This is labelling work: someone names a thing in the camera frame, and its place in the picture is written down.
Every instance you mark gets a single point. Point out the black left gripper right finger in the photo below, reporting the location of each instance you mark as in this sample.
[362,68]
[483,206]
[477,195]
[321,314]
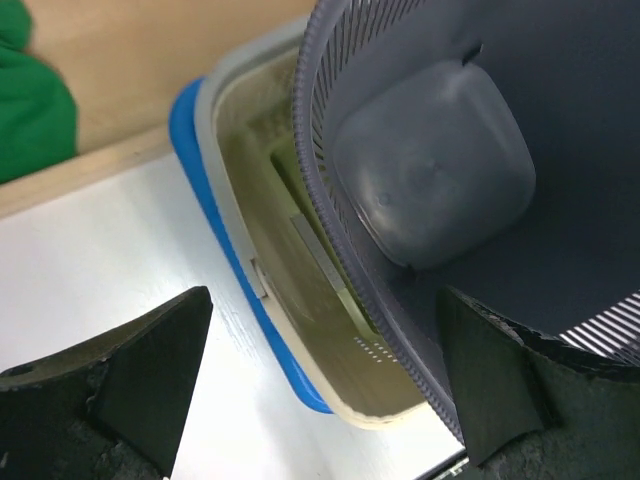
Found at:
[531,406]

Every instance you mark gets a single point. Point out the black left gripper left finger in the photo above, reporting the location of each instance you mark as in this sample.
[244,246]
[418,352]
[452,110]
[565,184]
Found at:
[111,407]

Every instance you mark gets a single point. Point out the grey slotted laundry basket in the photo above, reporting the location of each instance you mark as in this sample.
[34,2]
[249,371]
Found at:
[490,146]

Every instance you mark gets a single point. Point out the pale green plastic tray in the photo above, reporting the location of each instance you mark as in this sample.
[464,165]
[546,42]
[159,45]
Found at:
[284,160]

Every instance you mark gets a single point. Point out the green cloth garment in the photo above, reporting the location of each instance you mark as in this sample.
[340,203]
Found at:
[38,112]

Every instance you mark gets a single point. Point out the cream plastic basket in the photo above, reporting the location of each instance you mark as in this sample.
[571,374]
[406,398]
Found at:
[242,109]

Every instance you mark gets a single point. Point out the wooden frame tray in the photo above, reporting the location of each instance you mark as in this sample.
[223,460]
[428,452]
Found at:
[124,62]

